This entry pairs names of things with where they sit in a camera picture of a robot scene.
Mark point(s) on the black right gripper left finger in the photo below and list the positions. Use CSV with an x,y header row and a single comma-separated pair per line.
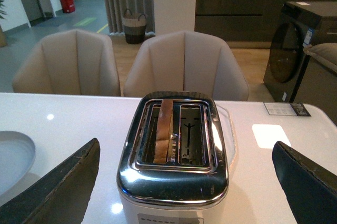
x,y
62,195

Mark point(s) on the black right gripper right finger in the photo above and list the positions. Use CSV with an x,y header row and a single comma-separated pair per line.
x,y
310,189

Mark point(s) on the white round plate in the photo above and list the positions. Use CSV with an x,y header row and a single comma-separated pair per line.
x,y
17,156

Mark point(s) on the slice of brown bread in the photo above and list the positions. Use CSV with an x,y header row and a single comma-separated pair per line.
x,y
163,143

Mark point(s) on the black white info card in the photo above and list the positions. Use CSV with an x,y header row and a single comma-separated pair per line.
x,y
286,109

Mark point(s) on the dark front-load washing machine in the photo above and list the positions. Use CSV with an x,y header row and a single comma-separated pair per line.
x,y
301,24

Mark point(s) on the white chrome two-slot toaster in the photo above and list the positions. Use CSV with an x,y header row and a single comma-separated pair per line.
x,y
191,186

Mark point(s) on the beige chair on left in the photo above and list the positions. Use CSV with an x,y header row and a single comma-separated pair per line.
x,y
75,62

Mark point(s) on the beige chair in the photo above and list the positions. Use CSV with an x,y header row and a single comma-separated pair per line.
x,y
75,62
187,61

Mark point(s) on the beige chair on right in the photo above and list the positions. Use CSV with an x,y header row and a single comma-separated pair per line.
x,y
187,61

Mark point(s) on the dark kitchen cabinet counter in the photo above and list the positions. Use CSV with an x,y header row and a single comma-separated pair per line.
x,y
241,23

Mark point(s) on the white pillar cabinet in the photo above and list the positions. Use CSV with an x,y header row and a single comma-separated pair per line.
x,y
174,15

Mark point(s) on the woven basket with handles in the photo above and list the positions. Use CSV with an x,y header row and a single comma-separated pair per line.
x,y
134,26

